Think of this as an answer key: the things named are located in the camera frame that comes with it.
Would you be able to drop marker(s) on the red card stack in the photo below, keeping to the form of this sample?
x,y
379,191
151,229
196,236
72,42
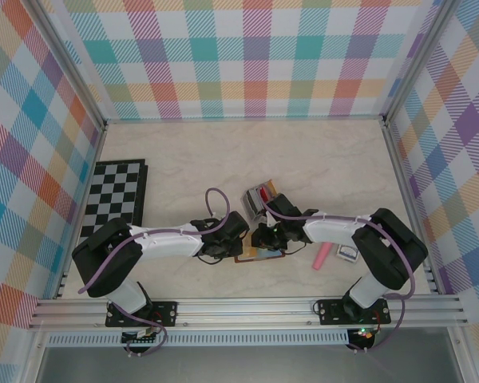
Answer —
x,y
264,194

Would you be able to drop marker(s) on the clear acrylic card box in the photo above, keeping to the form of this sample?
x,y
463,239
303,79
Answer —
x,y
249,207

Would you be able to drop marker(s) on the brown leather card holder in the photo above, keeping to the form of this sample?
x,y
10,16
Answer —
x,y
259,256

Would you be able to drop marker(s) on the orange card stack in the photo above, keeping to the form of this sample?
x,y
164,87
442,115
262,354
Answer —
x,y
272,186

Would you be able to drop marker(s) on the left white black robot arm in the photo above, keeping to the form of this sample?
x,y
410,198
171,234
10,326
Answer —
x,y
163,243

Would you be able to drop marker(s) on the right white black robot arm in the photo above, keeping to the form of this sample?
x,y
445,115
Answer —
x,y
331,229

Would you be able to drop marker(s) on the blue playing card deck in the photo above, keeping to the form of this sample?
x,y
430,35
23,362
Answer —
x,y
347,253

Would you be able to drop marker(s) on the pink tube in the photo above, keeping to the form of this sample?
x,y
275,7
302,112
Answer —
x,y
321,257

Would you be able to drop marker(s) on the black silver chessboard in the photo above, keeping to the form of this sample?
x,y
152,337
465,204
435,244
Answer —
x,y
115,191

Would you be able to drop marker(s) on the wide aluminium base rail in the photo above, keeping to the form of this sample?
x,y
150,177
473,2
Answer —
x,y
243,313

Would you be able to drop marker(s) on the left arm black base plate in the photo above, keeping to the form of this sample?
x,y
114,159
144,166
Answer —
x,y
167,313

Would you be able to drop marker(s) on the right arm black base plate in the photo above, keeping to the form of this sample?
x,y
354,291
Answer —
x,y
329,313

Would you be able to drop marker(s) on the back aluminium rail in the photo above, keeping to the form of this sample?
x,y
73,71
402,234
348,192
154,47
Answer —
x,y
243,119

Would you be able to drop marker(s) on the left side aluminium rail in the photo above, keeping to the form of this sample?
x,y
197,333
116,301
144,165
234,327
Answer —
x,y
81,207

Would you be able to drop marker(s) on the right aluminium corner post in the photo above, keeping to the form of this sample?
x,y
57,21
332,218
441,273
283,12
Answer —
x,y
419,60

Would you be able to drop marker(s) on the aluminium corner post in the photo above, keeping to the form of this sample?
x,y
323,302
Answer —
x,y
77,72
419,60

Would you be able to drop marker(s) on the left aluminium corner post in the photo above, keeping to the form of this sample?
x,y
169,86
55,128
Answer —
x,y
77,72

